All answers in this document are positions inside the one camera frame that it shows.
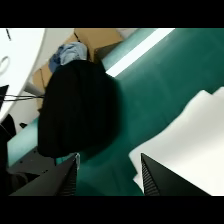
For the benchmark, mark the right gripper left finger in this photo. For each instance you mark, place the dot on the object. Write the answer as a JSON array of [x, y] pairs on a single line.
[[56, 181]]

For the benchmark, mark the blue garment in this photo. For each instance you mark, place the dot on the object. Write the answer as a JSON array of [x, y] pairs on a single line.
[[68, 54]]

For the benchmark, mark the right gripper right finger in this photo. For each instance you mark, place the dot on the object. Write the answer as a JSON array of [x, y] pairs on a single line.
[[166, 180]]

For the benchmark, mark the white garment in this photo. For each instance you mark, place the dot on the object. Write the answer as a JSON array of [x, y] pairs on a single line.
[[190, 140]]

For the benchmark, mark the brown cardboard box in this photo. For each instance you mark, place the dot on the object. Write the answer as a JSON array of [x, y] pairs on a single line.
[[96, 40]]

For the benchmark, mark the black garment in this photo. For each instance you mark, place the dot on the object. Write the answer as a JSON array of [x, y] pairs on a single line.
[[78, 106]]

